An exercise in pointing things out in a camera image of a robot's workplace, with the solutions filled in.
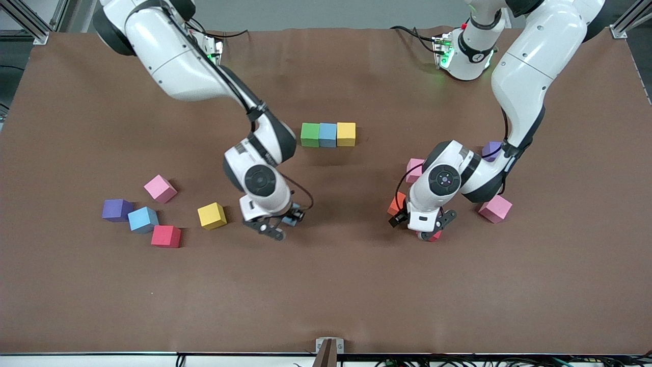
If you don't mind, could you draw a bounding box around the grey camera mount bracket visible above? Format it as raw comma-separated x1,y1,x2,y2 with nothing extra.
312,337,345,367

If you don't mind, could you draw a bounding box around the yellow foam cube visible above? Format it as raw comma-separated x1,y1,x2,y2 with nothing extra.
336,122,357,148
197,202,228,230

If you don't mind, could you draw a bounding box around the orange foam cube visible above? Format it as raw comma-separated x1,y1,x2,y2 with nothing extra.
387,191,408,217

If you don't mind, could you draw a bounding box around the green foam cube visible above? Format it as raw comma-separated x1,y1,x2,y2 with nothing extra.
300,122,320,148

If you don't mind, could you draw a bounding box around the black base cable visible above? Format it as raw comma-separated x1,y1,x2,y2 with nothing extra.
188,18,249,39
390,24,443,56

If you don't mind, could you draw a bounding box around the white table front rail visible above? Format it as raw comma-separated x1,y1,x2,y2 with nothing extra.
0,353,652,367

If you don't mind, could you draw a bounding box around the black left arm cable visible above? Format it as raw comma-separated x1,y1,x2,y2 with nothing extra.
395,107,515,215

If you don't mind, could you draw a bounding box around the brown table cover sheet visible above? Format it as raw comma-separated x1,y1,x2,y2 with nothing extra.
0,27,652,355

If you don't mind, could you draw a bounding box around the black right base cable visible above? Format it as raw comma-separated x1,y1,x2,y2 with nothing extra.
188,18,249,39

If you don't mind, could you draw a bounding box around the pink foam cube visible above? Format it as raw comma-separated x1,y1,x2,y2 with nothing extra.
478,195,513,224
406,158,426,184
143,174,178,204

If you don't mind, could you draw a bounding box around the purple foam cube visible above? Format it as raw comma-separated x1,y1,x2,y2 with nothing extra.
101,199,134,223
481,141,505,163

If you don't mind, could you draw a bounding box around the black left base cable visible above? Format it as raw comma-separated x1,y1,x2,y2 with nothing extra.
390,24,443,56

